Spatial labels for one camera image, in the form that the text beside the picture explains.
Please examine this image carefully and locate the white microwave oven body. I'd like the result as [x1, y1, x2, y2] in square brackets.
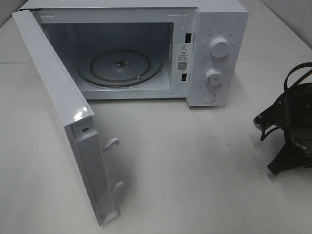
[17, 0, 248, 107]

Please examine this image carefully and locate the upper white power knob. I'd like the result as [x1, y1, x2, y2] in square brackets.
[210, 37, 230, 59]

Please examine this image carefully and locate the white microwave door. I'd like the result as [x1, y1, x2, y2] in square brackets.
[12, 10, 124, 226]

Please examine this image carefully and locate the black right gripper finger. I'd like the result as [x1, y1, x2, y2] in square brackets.
[253, 94, 287, 129]
[267, 144, 312, 176]

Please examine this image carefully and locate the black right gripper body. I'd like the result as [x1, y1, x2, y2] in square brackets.
[277, 83, 312, 158]

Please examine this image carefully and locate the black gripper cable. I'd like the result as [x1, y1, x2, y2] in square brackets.
[260, 62, 312, 142]

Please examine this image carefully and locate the round white door button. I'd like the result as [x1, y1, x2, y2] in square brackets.
[201, 91, 216, 103]

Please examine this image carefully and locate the white warning label sticker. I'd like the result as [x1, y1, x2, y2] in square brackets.
[176, 43, 192, 73]

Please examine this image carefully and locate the white timer knob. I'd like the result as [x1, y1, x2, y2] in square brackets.
[205, 69, 222, 86]

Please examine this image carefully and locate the glass microwave turntable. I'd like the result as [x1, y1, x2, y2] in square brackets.
[77, 49, 164, 88]

